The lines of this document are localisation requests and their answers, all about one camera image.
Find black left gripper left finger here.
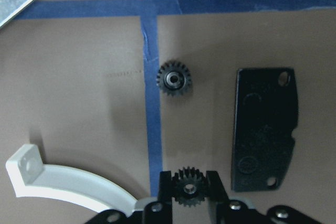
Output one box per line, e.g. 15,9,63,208
158,171,173,224

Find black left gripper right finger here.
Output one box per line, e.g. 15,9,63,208
206,170,229,224

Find small black bearing gear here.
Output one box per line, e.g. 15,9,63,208
156,60,192,97

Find black brake pad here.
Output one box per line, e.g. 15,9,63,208
231,67,299,192

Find white curved plastic bracket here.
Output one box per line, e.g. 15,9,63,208
6,144,137,216

